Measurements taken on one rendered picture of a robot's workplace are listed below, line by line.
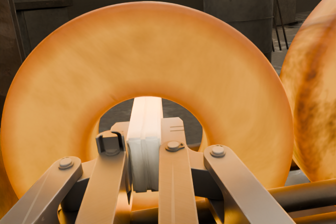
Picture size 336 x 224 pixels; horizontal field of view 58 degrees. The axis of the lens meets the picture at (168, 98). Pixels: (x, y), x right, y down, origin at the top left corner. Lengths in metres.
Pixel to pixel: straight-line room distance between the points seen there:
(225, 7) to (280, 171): 2.37
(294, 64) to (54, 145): 0.13
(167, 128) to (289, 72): 0.07
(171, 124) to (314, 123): 0.07
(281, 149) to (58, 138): 0.11
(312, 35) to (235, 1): 2.34
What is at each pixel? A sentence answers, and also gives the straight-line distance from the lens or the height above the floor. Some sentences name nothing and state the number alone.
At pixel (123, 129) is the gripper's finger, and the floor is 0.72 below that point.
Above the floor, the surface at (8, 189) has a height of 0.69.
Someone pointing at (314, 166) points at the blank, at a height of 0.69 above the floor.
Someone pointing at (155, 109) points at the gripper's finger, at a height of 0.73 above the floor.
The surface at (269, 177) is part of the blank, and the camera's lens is 0.18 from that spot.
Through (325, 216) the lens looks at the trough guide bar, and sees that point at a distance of 0.18.
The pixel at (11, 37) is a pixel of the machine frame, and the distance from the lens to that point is 0.37.
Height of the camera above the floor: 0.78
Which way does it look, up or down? 18 degrees down
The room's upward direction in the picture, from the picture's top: 4 degrees counter-clockwise
